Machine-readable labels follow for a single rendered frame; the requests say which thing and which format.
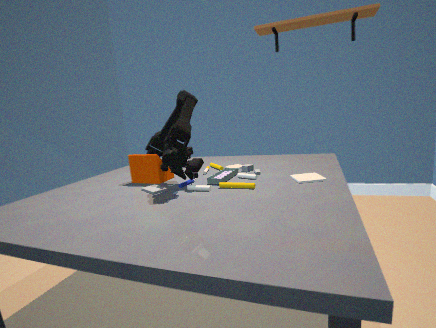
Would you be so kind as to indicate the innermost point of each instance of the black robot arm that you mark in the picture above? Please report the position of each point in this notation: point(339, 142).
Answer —
point(176, 128)

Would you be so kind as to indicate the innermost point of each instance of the blue stylus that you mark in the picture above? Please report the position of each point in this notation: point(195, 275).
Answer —
point(186, 183)

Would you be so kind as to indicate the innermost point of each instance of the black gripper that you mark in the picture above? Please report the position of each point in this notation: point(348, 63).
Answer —
point(193, 165)

